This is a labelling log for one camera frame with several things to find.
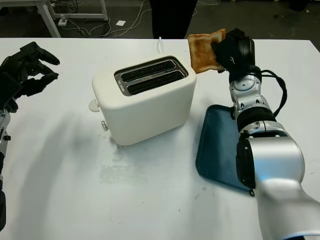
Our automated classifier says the white two-slot toaster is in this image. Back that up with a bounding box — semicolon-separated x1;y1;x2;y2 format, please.
87;55;198;147

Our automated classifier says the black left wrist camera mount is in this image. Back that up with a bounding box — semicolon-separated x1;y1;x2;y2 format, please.
0;71;23;106

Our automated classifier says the black equipment base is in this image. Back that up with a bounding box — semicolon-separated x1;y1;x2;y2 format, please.
289;0;310;12

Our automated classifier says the person in dark trousers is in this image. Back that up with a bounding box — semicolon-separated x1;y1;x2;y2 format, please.
149;0;198;40

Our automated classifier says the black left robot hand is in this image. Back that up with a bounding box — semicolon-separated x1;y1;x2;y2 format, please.
0;41;61;113

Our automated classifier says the white background desk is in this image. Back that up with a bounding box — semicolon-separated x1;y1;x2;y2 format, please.
0;0;109;38

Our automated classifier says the browned toast slice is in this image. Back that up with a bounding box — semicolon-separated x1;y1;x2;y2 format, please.
187;28;227;74

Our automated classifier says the thin white floor cable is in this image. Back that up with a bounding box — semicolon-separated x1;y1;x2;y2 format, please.
66;18;112;38

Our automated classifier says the white toaster power cord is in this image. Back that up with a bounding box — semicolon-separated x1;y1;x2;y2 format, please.
156;36;165;55

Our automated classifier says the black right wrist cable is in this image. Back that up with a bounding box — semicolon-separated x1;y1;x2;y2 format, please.
254;66;288;117

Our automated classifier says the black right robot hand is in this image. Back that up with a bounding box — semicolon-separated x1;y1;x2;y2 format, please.
211;27;262;82

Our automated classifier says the dark blue plastic tray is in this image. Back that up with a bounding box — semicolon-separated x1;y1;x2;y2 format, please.
195;104;255;193

